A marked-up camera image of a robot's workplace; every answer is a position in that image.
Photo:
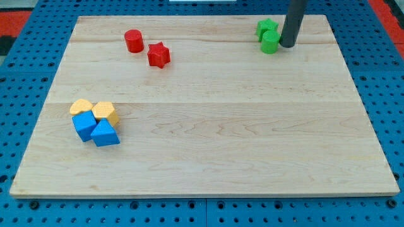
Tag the red star block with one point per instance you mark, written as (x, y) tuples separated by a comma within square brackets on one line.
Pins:
[(158, 55)]

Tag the green star block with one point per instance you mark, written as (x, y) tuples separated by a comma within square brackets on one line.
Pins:
[(265, 25)]

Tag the light wooden board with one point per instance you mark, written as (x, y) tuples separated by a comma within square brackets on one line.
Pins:
[(221, 119)]

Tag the yellow pentagon block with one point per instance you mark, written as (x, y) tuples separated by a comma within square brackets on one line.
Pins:
[(105, 110)]

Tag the blue triangle block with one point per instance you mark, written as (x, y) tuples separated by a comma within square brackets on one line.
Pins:
[(104, 134)]

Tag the green cylinder block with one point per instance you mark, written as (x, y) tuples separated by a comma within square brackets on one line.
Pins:
[(270, 41)]

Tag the red cylinder block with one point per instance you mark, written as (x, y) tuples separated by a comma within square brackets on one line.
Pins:
[(134, 41)]

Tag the blue cube block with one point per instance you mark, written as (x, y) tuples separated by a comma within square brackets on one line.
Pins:
[(84, 123)]

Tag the yellow heart block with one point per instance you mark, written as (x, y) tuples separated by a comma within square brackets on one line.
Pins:
[(80, 106)]

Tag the grey cylindrical pointer rod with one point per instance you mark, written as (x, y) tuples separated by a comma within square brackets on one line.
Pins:
[(292, 23)]

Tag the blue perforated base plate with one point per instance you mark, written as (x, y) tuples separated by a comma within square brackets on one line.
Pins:
[(372, 57)]

